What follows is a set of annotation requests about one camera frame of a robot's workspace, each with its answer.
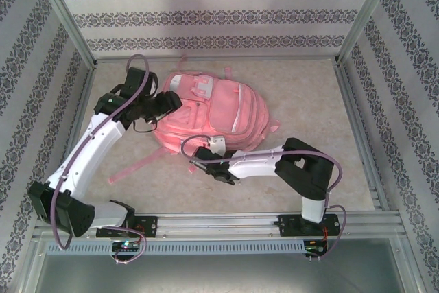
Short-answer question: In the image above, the pink backpack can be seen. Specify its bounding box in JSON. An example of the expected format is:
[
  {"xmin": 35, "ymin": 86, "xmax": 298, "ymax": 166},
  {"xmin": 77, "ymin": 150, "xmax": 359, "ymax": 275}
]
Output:
[{"xmin": 108, "ymin": 51, "xmax": 281, "ymax": 186}]

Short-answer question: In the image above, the grey metal sheet panel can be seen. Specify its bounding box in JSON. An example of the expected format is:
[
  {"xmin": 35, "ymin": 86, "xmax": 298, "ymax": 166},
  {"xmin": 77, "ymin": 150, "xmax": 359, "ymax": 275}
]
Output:
[{"xmin": 34, "ymin": 253, "xmax": 409, "ymax": 293}]

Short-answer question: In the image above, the left controller board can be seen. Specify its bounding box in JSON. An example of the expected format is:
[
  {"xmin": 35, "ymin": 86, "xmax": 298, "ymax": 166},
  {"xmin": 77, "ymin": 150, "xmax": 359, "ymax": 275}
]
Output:
[{"xmin": 111, "ymin": 240, "xmax": 141, "ymax": 253}]

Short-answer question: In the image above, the controller board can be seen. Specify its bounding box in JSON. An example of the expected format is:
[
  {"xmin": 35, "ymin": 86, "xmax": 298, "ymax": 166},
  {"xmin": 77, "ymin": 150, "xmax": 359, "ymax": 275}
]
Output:
[
  {"xmin": 304, "ymin": 239, "xmax": 329, "ymax": 257},
  {"xmin": 111, "ymin": 240, "xmax": 141, "ymax": 253}
]

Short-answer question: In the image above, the right controller board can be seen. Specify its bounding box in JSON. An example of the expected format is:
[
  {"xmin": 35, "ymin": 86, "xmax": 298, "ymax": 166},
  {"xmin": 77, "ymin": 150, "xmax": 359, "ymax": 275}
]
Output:
[{"xmin": 304, "ymin": 239, "xmax": 329, "ymax": 257}]

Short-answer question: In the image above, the thin black left camera cable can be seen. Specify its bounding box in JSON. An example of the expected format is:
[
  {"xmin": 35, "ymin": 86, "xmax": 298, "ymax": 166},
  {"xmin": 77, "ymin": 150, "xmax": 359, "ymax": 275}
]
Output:
[{"xmin": 131, "ymin": 118, "xmax": 156, "ymax": 134}]

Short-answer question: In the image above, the aluminium mounting rail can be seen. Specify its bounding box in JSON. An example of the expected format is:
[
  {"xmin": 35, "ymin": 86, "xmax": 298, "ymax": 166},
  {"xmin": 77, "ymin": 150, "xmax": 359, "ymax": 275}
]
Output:
[{"xmin": 32, "ymin": 213, "xmax": 402, "ymax": 241}]

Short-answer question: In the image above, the aluminium table side rail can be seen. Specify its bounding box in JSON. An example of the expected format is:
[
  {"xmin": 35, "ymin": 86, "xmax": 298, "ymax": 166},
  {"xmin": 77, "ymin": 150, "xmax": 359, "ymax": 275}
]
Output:
[
  {"xmin": 46, "ymin": 61, "xmax": 99, "ymax": 215},
  {"xmin": 334, "ymin": 61, "xmax": 392, "ymax": 211}
]

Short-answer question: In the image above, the grey slotted cable duct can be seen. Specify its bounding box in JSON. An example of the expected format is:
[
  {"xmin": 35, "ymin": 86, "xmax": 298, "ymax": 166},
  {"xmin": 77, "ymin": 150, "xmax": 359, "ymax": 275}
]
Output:
[{"xmin": 45, "ymin": 240, "xmax": 307, "ymax": 256}]

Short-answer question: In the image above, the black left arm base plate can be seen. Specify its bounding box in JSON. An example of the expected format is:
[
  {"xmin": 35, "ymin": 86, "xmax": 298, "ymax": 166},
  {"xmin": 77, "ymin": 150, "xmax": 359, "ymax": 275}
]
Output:
[{"xmin": 95, "ymin": 215, "xmax": 159, "ymax": 238}]

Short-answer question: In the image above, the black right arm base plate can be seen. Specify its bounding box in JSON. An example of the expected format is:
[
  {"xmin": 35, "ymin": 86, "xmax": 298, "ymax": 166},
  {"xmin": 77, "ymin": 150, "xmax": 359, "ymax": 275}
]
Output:
[{"xmin": 278, "ymin": 213, "xmax": 341, "ymax": 238}]

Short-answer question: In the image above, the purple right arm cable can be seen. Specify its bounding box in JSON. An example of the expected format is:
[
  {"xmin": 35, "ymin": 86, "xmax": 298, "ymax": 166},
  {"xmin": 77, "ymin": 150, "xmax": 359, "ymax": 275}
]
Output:
[{"xmin": 180, "ymin": 134, "xmax": 348, "ymax": 260}]

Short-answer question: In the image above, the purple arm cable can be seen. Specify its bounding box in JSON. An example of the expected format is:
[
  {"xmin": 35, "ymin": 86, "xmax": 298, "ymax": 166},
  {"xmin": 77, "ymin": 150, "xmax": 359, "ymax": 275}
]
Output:
[
  {"xmin": 180, "ymin": 134, "xmax": 348, "ymax": 260},
  {"xmin": 50, "ymin": 53, "xmax": 154, "ymax": 266}
]

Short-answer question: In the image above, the aluminium table back rail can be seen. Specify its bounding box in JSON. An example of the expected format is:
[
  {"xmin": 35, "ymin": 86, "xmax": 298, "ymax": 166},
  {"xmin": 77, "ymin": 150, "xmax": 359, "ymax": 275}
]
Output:
[{"xmin": 94, "ymin": 55, "xmax": 340, "ymax": 65}]

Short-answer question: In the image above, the aluminium frame post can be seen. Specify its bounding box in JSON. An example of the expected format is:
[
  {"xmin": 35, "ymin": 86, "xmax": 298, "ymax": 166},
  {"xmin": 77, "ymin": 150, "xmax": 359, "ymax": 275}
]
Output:
[
  {"xmin": 335, "ymin": 0, "xmax": 402, "ymax": 67},
  {"xmin": 29, "ymin": 0, "xmax": 99, "ymax": 69}
]

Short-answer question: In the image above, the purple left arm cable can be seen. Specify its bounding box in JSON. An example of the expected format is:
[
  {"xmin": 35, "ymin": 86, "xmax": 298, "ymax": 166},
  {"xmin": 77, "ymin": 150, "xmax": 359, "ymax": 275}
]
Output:
[{"xmin": 50, "ymin": 53, "xmax": 154, "ymax": 266}]

